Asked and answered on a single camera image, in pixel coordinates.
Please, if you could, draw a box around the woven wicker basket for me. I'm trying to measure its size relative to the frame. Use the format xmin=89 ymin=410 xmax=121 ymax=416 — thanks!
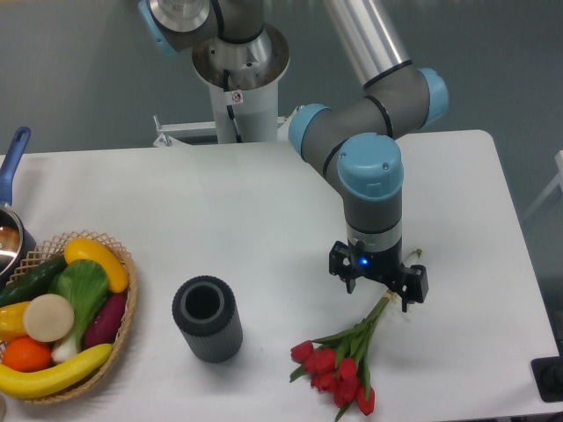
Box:
xmin=7 ymin=230 xmax=138 ymax=404

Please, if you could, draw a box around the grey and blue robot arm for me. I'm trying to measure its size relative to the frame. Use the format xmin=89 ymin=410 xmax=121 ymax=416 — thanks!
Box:
xmin=138 ymin=1 xmax=449 ymax=305

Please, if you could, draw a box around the white frame at right edge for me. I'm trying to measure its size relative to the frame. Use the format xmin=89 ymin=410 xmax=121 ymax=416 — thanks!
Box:
xmin=523 ymin=150 xmax=562 ymax=221

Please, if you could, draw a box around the black cable on pedestal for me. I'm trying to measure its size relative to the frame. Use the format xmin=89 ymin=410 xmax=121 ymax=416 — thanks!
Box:
xmin=222 ymin=69 xmax=245 ymax=144

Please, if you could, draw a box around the dark grey ribbed vase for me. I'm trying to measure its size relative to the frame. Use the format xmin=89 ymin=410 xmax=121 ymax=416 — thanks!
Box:
xmin=172 ymin=275 xmax=244 ymax=363

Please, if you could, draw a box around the yellow squash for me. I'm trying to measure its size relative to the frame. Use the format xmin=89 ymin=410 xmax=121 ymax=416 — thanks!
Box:
xmin=63 ymin=237 xmax=128 ymax=294

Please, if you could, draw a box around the red tulip bouquet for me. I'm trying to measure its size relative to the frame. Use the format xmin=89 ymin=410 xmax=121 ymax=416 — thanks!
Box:
xmin=289 ymin=290 xmax=398 ymax=421

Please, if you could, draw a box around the black device at table edge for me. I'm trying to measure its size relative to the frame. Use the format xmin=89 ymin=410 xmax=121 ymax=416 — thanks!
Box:
xmin=530 ymin=356 xmax=562 ymax=403

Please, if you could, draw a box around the yellow banana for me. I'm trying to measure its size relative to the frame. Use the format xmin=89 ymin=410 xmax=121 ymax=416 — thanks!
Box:
xmin=1 ymin=344 xmax=113 ymax=399

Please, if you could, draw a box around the beige round disc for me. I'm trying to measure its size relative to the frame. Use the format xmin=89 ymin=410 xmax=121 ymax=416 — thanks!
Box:
xmin=23 ymin=294 xmax=74 ymax=343

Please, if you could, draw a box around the yellow bell pepper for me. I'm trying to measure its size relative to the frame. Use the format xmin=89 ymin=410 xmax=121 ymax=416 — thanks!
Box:
xmin=0 ymin=301 xmax=30 ymax=344

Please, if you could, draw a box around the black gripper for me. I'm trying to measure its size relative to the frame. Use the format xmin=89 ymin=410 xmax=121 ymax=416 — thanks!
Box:
xmin=329 ymin=239 xmax=428 ymax=313

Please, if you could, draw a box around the green cucumber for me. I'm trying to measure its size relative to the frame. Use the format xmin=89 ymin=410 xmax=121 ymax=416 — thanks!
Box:
xmin=1 ymin=255 xmax=67 ymax=307

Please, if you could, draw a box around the blue handled saucepan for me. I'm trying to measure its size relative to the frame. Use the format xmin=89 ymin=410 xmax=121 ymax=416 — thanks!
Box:
xmin=1 ymin=127 xmax=36 ymax=287

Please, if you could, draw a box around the purple sweet potato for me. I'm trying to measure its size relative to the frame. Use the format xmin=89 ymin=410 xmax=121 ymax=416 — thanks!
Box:
xmin=83 ymin=294 xmax=127 ymax=349

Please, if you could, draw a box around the green bok choy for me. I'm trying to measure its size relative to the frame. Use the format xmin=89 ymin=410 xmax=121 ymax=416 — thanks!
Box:
xmin=49 ymin=259 xmax=109 ymax=364

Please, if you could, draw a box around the orange fruit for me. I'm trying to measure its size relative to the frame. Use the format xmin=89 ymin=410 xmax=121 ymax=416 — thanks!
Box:
xmin=2 ymin=337 xmax=51 ymax=373

